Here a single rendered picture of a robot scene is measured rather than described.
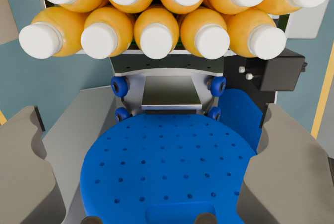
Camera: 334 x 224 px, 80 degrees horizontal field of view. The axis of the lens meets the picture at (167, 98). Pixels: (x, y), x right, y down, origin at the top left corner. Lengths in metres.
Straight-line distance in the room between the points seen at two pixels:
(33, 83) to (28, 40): 1.42
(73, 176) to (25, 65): 1.01
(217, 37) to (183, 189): 0.20
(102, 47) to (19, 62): 1.44
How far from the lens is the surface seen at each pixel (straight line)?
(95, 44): 0.26
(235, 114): 1.15
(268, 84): 0.42
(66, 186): 0.84
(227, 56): 1.31
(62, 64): 1.56
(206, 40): 0.26
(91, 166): 0.34
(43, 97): 1.73
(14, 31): 0.40
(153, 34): 0.25
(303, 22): 0.58
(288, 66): 0.42
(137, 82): 0.45
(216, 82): 0.41
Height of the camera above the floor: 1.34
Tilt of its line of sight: 61 degrees down
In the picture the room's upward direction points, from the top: 176 degrees clockwise
